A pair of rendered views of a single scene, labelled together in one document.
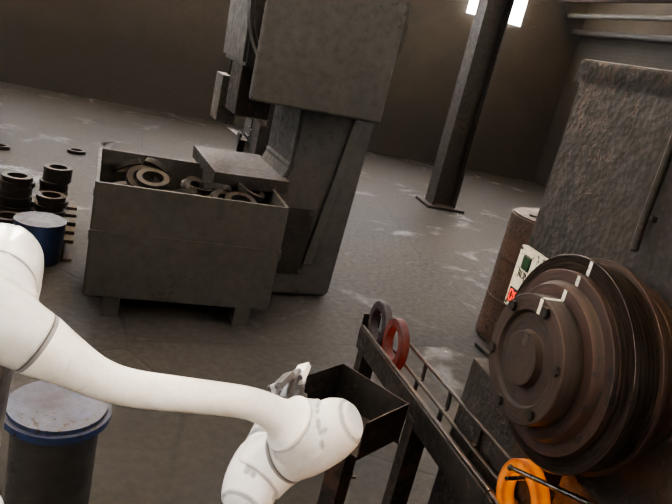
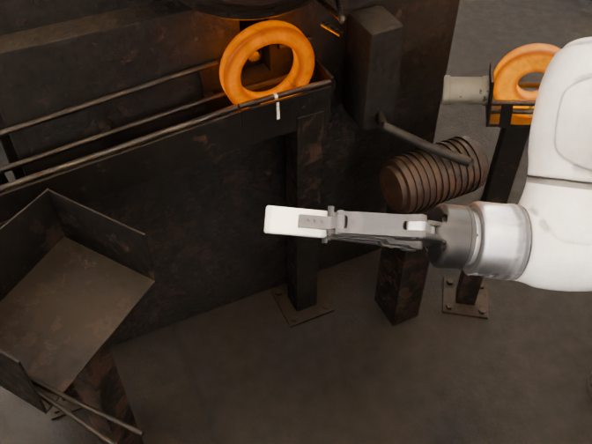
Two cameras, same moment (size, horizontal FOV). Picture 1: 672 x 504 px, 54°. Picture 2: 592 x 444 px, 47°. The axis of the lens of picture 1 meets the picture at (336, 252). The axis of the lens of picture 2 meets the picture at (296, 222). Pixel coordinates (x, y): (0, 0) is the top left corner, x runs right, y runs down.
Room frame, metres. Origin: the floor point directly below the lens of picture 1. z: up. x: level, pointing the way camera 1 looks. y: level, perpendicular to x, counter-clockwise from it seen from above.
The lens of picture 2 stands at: (1.45, 0.54, 1.48)
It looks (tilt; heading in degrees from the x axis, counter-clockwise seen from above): 46 degrees down; 262
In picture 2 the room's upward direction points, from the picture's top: straight up
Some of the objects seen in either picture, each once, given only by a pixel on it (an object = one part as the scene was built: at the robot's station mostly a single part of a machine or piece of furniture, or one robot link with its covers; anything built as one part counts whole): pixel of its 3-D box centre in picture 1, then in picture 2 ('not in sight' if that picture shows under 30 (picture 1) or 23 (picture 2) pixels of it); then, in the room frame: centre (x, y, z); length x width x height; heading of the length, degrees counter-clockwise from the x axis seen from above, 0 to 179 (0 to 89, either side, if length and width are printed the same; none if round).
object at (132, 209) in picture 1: (181, 232); not in sight; (3.77, 0.93, 0.39); 1.03 x 0.83 x 0.79; 111
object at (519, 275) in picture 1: (538, 291); not in sight; (1.71, -0.55, 1.15); 0.26 x 0.02 x 0.18; 17
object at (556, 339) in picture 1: (530, 358); not in sight; (1.32, -0.46, 1.11); 0.28 x 0.06 x 0.28; 17
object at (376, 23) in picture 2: not in sight; (371, 69); (1.13, -0.63, 0.68); 0.11 x 0.08 x 0.24; 107
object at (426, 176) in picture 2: not in sight; (421, 236); (1.00, -0.52, 0.27); 0.22 x 0.13 x 0.53; 17
